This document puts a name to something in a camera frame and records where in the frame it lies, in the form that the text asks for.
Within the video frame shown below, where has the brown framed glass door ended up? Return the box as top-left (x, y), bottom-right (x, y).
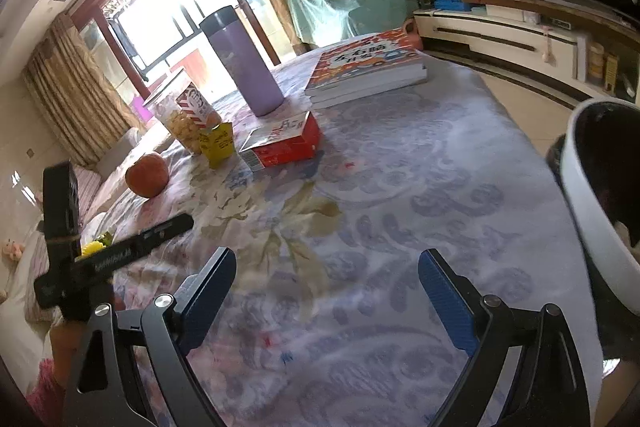
top-left (67, 0), bottom-right (281, 108)

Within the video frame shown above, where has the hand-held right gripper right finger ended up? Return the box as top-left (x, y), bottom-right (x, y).
top-left (417, 248), bottom-right (593, 427)

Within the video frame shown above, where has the white television cabinet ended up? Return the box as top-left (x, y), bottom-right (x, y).
top-left (414, 0), bottom-right (640, 108)

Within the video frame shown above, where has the purple thermos cup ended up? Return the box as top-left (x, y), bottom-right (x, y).
top-left (198, 5), bottom-right (285, 118)

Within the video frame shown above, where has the person's left hand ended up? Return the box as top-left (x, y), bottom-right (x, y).
top-left (50, 319), bottom-right (93, 391)

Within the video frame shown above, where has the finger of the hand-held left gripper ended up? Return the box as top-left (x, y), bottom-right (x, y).
top-left (135, 213), bottom-right (195, 250)

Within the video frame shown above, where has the teal dust cover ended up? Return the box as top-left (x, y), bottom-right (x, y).
top-left (286, 0), bottom-right (416, 52)

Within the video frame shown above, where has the round tin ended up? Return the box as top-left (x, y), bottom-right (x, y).
top-left (587, 42), bottom-right (606, 83)

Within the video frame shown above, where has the white edged book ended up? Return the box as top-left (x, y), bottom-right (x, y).
top-left (305, 67), bottom-right (429, 110)

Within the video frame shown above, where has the red cover picture book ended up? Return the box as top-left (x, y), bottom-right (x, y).
top-left (304, 29), bottom-right (426, 90)

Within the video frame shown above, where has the beige sofa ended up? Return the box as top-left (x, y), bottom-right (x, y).
top-left (0, 127), bottom-right (146, 338)

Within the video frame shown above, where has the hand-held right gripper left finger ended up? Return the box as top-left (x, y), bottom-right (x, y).
top-left (62, 247), bottom-right (238, 427)

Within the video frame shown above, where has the orange round fruit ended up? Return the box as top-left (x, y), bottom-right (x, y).
top-left (125, 152), bottom-right (170, 198)

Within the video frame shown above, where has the yellow packet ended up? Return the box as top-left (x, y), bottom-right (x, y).
top-left (199, 122), bottom-right (235, 170)

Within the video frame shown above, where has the striped clear snack cup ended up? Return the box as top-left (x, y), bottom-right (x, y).
top-left (150, 82), bottom-right (223, 155)

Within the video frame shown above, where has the pink toy kettle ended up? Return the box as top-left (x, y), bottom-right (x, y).
top-left (404, 18), bottom-right (424, 50)

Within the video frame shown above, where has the pink plush doll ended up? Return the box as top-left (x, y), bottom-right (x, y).
top-left (2, 237), bottom-right (26, 261)

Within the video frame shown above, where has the white bin with black liner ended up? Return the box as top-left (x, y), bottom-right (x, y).
top-left (545, 98), bottom-right (640, 358)

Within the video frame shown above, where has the wooden tower toy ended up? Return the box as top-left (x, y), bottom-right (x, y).
top-left (604, 54), bottom-right (621, 93)

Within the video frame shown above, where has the red cardboard box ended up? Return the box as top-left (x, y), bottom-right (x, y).
top-left (239, 111), bottom-right (322, 170)

